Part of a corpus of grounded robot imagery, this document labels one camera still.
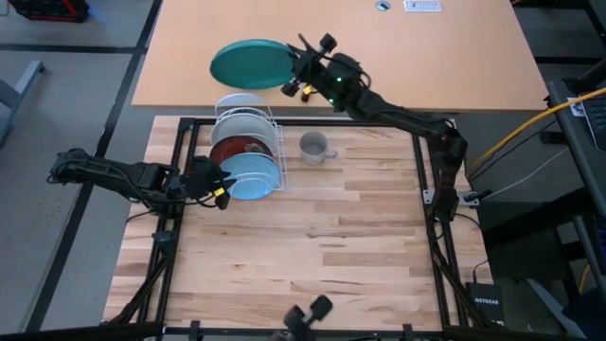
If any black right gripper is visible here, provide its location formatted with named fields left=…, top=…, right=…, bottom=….
left=280, top=32, right=340, bottom=104

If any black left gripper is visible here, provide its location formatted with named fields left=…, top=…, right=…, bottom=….
left=178, top=154, right=239, bottom=212

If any light blue textured plate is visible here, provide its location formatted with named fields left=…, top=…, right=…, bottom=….
left=219, top=152, right=282, bottom=202

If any red floral plate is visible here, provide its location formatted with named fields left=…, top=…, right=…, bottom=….
left=209, top=135, right=276, bottom=165

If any large teal plate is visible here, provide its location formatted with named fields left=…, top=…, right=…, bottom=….
left=209, top=38, right=296, bottom=91

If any white round plate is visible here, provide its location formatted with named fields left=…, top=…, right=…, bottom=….
left=215, top=92, right=267, bottom=117
left=210, top=113, right=280, bottom=149

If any beige patterned mug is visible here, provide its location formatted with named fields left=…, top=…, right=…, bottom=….
left=298, top=131, right=339, bottom=168

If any white power strip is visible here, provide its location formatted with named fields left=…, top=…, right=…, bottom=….
left=402, top=0, right=443, bottom=14

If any beige wooden desk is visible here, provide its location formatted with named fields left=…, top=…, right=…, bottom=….
left=131, top=0, right=549, bottom=114

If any grey furniture base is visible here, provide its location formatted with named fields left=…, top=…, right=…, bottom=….
left=0, top=60, right=47, bottom=149

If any red and black box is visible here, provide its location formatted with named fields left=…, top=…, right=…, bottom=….
left=7, top=0, right=91, bottom=24

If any black Netgear router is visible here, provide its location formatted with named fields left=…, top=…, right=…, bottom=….
left=466, top=281, right=506, bottom=329

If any dark side desk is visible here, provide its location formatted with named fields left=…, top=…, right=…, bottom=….
left=547, top=78, right=606, bottom=220

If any white wire dish rack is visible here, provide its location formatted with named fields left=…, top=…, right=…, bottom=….
left=210, top=106, right=292, bottom=201

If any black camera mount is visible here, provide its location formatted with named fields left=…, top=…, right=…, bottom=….
left=269, top=294, right=334, bottom=341

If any black metal table frame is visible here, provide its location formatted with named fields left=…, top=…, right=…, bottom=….
left=99, top=116, right=499, bottom=341

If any yellow cable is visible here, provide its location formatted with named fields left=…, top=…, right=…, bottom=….
left=468, top=86, right=606, bottom=172

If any white cable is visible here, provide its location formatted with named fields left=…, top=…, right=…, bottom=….
left=481, top=147, right=570, bottom=201

